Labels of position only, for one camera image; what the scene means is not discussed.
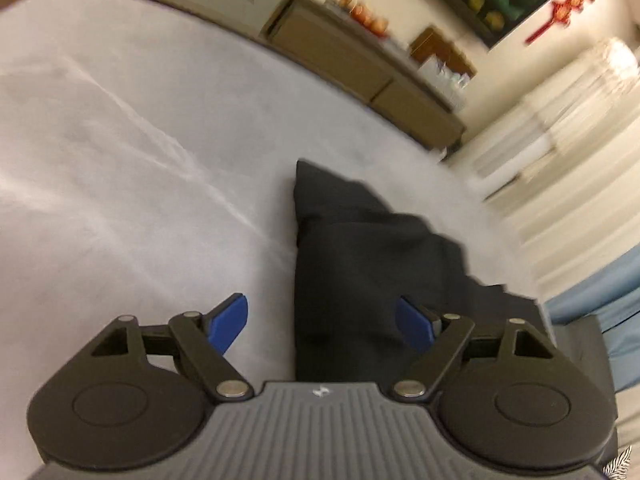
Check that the blue fabric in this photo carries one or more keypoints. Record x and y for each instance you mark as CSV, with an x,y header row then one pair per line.
x,y
605,290

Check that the orange fruit on cabinet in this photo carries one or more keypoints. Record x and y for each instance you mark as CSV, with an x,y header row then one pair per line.
x,y
367,17

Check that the cream curtain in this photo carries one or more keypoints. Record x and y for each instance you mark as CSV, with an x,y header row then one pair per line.
x,y
590,230

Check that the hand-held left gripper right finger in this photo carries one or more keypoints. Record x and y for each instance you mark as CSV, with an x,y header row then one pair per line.
x,y
414,322

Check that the grey television cabinet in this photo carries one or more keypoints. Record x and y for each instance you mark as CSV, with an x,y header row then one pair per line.
x,y
325,50

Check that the zebra striped cloth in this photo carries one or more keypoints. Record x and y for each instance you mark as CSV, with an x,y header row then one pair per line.
x,y
622,465

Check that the black garment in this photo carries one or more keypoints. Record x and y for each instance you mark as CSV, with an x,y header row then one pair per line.
x,y
360,260

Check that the brown box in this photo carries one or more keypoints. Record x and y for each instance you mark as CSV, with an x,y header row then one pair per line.
x,y
442,50

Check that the white box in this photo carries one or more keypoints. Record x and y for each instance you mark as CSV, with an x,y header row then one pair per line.
x,y
445,82

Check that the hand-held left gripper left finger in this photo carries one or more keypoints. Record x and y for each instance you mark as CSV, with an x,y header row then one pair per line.
x,y
230,322

